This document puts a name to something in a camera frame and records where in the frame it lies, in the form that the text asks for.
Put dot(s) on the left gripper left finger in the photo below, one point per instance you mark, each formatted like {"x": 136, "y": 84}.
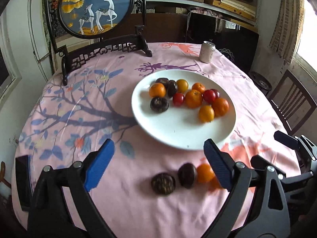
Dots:
{"x": 97, "y": 167}

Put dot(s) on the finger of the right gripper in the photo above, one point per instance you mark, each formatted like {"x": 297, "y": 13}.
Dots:
{"x": 257, "y": 162}
{"x": 302, "y": 145}

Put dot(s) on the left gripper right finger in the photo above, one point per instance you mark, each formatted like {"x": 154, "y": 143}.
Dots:
{"x": 221, "y": 163}

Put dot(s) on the large orange mandarin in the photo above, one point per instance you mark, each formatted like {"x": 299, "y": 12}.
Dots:
{"x": 220, "y": 107}

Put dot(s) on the red plum tomato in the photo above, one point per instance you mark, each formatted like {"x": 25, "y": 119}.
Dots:
{"x": 209, "y": 96}

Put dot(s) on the orange tangerine on cloth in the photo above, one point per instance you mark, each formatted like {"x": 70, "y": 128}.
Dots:
{"x": 204, "y": 173}

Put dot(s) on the yellow-orange citrus on cloth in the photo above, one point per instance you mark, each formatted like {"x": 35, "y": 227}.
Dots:
{"x": 214, "y": 185}

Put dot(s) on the wooden chair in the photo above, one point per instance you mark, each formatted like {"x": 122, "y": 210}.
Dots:
{"x": 296, "y": 96}

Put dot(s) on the yellow kumquat plate front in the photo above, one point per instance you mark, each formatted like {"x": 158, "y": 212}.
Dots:
{"x": 206, "y": 114}

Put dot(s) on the white round plate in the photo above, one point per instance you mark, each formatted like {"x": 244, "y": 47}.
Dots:
{"x": 180, "y": 127}

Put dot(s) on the dark red plum on plate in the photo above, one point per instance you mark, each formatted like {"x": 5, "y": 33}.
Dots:
{"x": 216, "y": 93}

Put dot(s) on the orange mandarin plate centre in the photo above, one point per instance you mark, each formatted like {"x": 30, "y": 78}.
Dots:
{"x": 193, "y": 99}

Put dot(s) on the black smartphone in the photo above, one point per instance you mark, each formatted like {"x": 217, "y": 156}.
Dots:
{"x": 23, "y": 182}

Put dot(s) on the round black stool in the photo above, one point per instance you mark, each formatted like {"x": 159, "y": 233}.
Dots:
{"x": 260, "y": 81}

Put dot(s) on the red cherry tomato on plate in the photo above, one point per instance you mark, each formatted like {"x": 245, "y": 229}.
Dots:
{"x": 178, "y": 99}

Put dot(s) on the small orange tangerine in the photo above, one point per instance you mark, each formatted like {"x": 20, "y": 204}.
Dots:
{"x": 199, "y": 87}

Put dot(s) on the yellow-green citrus fruit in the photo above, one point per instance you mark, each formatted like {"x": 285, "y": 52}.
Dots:
{"x": 182, "y": 86}

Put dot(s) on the orange on plate left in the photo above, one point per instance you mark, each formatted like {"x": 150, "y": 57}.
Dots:
{"x": 157, "y": 90}

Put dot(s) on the dark passion fruit on plate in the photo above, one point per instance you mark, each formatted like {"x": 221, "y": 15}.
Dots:
{"x": 163, "y": 81}

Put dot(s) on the white beverage can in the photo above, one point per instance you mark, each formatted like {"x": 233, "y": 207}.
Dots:
{"x": 206, "y": 52}

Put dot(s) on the round deer painting screen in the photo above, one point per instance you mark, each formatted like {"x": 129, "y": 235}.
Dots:
{"x": 94, "y": 20}

